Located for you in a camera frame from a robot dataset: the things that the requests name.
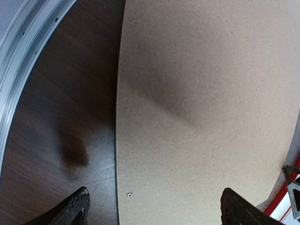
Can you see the red wooden picture frame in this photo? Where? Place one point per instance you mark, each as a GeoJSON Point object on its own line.
{"type": "Point", "coordinates": [280, 209]}

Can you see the front aluminium rail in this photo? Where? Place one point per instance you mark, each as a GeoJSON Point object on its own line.
{"type": "Point", "coordinates": [25, 27]}

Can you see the brown cardboard backing board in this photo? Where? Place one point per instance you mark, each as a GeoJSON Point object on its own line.
{"type": "Point", "coordinates": [208, 98]}

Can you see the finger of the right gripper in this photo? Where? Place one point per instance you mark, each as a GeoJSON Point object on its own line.
{"type": "Point", "coordinates": [294, 194]}
{"type": "Point", "coordinates": [290, 173]}

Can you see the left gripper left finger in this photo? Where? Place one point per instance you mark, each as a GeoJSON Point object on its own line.
{"type": "Point", "coordinates": [71, 211]}

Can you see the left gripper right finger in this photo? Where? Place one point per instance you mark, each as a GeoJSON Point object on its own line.
{"type": "Point", "coordinates": [237, 211]}

